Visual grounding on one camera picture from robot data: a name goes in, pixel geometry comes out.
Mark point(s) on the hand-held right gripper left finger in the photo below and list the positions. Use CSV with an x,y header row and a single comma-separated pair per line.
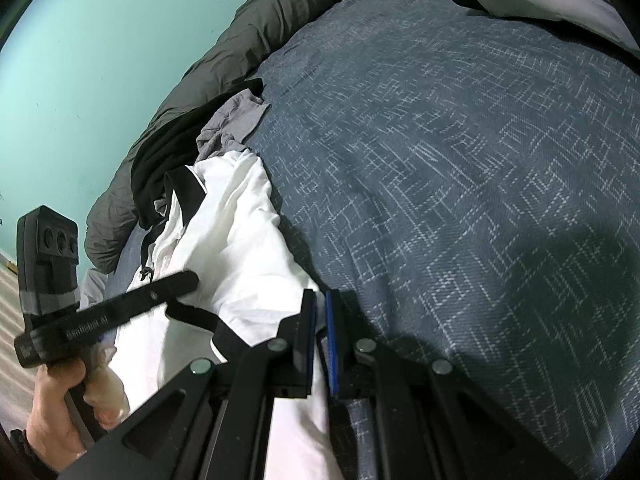
x,y
311,330

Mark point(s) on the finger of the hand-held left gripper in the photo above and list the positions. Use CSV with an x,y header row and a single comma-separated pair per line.
x,y
165,290

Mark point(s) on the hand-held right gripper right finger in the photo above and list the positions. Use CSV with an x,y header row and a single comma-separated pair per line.
x,y
331,345

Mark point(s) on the white shirt with black collar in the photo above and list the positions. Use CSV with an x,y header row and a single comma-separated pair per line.
x,y
235,240

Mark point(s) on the person's left forearm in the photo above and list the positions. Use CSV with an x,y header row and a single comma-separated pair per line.
x,y
27,455

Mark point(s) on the person's left hand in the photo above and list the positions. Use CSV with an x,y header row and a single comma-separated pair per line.
x,y
50,410

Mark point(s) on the wooden trim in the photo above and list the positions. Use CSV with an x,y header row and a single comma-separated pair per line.
x,y
7,262

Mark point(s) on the pale grey bed sheet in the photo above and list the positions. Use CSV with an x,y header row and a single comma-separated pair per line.
x,y
95,290

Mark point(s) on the pale curtain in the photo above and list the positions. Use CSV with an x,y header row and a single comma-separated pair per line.
x,y
12,350

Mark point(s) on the black garment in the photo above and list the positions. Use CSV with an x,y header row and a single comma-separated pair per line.
x,y
160,160

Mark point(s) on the grey garment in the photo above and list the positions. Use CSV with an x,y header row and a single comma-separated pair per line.
x,y
235,115

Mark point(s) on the blue patterned bedspread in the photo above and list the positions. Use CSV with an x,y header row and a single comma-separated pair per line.
x,y
450,185

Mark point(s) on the dark grey rolled duvet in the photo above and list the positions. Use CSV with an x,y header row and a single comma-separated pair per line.
x,y
240,45

